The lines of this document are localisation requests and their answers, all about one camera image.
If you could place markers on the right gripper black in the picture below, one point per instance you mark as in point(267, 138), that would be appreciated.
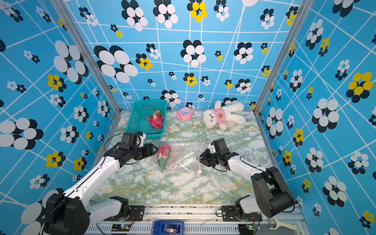
point(203, 159)

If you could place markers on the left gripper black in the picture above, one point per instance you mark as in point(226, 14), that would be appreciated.
point(150, 151)

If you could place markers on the pink dragon fruit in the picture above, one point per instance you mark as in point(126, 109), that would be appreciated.
point(156, 120)
point(163, 156)

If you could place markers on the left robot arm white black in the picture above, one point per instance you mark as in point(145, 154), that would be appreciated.
point(69, 213)

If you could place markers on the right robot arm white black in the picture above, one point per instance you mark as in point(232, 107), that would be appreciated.
point(271, 193)

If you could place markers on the teal plastic basket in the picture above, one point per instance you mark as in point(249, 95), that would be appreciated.
point(141, 112)

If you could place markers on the white teddy bear pink shirt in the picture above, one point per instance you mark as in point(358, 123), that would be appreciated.
point(220, 115)

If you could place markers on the pink alarm clock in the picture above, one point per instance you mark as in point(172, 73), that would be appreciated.
point(184, 113)

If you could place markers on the blue tape dispenser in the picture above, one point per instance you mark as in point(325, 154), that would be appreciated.
point(167, 228)

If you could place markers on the white plastic peeler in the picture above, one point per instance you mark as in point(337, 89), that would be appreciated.
point(275, 224)

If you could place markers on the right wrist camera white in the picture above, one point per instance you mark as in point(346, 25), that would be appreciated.
point(212, 148)

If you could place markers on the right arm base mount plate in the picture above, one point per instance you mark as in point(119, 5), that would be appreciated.
point(229, 213)

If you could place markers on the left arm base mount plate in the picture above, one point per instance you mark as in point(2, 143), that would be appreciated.
point(132, 213)

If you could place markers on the aluminium front rail frame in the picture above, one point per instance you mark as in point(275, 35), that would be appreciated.
point(199, 220)

